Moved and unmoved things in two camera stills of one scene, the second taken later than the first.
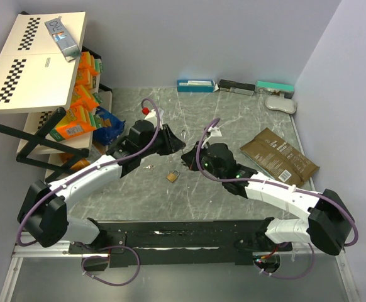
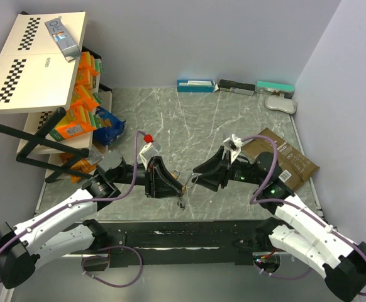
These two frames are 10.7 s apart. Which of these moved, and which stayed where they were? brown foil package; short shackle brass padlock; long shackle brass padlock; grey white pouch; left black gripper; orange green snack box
Moved: left black gripper; long shackle brass padlock
Stayed: grey white pouch; brown foil package; orange green snack box; short shackle brass padlock
